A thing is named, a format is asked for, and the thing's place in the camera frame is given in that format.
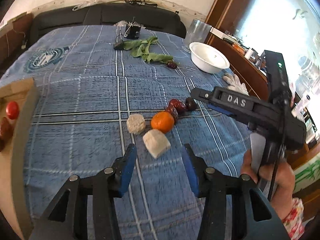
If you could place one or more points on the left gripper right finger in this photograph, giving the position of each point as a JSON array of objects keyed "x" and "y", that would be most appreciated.
[{"x": 252, "y": 214}]

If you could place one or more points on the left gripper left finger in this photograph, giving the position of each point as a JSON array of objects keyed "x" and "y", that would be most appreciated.
[{"x": 66, "y": 215}]

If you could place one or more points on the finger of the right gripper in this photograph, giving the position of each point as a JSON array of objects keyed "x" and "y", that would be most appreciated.
[
  {"x": 221, "y": 110},
  {"x": 202, "y": 95}
]

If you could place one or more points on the dark purple plum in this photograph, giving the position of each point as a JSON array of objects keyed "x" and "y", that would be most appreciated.
[{"x": 190, "y": 104}]

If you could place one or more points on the wrinkled red date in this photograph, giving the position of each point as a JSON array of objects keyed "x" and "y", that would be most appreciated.
[{"x": 178, "y": 105}]

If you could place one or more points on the small red date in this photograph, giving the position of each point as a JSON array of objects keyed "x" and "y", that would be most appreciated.
[{"x": 172, "y": 110}]

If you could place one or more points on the orange mandarin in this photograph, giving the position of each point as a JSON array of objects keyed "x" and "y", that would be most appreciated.
[{"x": 162, "y": 121}]

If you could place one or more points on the long sugarcane piece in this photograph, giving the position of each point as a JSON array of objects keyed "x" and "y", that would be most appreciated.
[{"x": 156, "y": 143}]

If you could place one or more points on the small round sugarcane piece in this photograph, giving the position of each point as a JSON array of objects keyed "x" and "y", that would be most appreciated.
[{"x": 135, "y": 123}]

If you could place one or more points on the large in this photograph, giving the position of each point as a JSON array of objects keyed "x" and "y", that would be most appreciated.
[{"x": 6, "y": 132}]

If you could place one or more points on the red cherry tomato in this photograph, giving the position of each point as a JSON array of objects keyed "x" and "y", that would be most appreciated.
[{"x": 12, "y": 110}]

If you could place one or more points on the floral sleeve forearm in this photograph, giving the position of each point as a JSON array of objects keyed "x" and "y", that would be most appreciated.
[{"x": 293, "y": 222}]

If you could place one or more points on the person's right hand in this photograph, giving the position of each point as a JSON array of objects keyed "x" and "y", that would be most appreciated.
[{"x": 282, "y": 200}]

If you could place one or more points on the white work glove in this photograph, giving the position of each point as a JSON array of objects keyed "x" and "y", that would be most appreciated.
[{"x": 235, "y": 84}]

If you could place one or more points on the white bowl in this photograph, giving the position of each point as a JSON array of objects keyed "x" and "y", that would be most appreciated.
[{"x": 207, "y": 58}]

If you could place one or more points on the wooden side cabinet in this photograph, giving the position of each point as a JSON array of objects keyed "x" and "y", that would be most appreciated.
[{"x": 256, "y": 83}]

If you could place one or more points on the red date near leaves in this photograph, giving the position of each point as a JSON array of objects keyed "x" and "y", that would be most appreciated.
[{"x": 172, "y": 65}]

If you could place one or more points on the cardboard tray box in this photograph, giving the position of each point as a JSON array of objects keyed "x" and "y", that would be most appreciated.
[{"x": 13, "y": 204}]

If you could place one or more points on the green leafy vegetable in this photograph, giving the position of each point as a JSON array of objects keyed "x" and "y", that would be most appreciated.
[{"x": 141, "y": 48}]

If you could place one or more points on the black leather sofa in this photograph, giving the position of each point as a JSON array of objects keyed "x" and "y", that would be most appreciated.
[{"x": 152, "y": 18}]

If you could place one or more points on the black binder clip box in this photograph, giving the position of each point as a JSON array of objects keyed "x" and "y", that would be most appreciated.
[{"x": 132, "y": 30}]

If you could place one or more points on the small black device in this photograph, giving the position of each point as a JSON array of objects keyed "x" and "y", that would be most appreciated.
[{"x": 119, "y": 45}]

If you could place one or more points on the blue plaid tablecloth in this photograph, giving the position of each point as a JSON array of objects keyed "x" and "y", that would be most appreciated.
[{"x": 95, "y": 101}]

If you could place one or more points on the brown armchair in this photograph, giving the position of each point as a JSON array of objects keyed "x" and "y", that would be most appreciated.
[{"x": 14, "y": 38}]

